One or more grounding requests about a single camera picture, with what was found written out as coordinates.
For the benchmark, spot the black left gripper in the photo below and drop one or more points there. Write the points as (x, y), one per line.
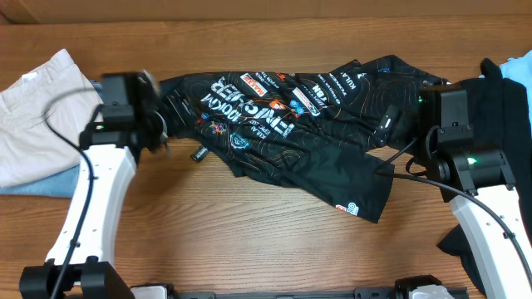
(159, 147)

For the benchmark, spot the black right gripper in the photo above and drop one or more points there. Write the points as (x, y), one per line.
(385, 125)

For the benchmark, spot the black printed cycling jersey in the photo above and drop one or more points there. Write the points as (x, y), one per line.
(311, 131)

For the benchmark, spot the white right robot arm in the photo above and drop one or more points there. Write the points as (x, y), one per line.
(487, 209)

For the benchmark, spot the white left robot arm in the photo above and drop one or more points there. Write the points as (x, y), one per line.
(83, 254)

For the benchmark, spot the blue folded jeans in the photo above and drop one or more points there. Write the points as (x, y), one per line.
(59, 185)

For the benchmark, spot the beige folded trousers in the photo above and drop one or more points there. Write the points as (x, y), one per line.
(56, 93)

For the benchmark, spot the black garment pile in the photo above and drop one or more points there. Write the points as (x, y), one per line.
(518, 152)

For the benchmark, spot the light blue garment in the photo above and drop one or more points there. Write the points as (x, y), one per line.
(519, 79)

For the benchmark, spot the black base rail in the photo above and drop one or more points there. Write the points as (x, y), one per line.
(424, 286)

